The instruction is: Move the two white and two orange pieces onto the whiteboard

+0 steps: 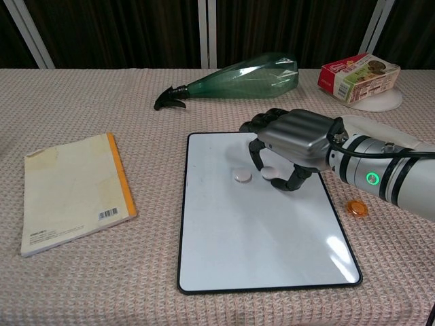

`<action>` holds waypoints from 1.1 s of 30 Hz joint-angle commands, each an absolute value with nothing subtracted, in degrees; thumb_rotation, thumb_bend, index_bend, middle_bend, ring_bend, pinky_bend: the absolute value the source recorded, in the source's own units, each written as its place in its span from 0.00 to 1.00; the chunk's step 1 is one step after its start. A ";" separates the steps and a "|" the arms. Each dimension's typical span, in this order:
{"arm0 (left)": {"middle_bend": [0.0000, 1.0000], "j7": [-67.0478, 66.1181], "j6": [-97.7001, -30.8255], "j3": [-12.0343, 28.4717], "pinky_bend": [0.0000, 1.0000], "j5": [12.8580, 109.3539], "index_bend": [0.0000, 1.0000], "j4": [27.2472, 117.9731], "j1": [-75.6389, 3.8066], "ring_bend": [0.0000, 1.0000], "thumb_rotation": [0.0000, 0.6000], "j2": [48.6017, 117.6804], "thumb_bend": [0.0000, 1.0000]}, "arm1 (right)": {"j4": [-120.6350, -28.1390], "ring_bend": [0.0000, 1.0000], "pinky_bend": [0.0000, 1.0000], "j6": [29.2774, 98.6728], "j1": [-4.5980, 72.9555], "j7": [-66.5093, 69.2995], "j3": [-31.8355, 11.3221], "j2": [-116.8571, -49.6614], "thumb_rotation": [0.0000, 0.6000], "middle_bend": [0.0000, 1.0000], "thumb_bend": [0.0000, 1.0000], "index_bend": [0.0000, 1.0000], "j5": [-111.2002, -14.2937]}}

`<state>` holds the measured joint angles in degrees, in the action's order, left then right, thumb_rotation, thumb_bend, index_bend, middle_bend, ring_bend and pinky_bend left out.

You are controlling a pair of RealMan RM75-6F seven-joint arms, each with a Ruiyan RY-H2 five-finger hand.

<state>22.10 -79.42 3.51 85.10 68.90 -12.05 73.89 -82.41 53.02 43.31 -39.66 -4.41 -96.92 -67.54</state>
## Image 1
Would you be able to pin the white round magnet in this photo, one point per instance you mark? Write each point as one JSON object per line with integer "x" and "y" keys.
{"x": 270, "y": 172}
{"x": 242, "y": 176}

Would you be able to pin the pink waffle tablecloth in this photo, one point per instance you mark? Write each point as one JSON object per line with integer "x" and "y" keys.
{"x": 136, "y": 288}

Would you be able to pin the cream notebook with orange spine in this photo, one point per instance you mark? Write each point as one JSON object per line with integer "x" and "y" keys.
{"x": 74, "y": 193}

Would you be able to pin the black-framed whiteboard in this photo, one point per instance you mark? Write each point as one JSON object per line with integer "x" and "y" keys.
{"x": 265, "y": 237}

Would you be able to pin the right silver and black robot hand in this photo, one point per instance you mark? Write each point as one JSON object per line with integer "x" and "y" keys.
{"x": 299, "y": 136}

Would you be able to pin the red and green snack box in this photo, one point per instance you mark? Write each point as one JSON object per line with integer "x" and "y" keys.
{"x": 360, "y": 79}

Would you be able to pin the green plastic spray bottle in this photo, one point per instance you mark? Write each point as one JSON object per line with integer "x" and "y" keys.
{"x": 244, "y": 81}

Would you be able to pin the black pleated curtain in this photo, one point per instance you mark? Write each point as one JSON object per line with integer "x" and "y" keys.
{"x": 119, "y": 34}

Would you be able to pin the orange round magnet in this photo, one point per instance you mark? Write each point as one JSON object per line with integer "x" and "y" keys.
{"x": 357, "y": 208}

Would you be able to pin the white round plate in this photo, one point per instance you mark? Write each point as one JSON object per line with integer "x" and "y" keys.
{"x": 384, "y": 102}

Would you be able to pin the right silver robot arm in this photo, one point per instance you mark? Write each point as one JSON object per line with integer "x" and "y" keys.
{"x": 408, "y": 183}

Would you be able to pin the white fabric slipper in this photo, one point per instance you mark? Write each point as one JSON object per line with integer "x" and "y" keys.
{"x": 374, "y": 127}

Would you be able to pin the white frame post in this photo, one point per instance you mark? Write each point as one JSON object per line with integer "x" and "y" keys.
{"x": 30, "y": 37}
{"x": 207, "y": 34}
{"x": 375, "y": 27}

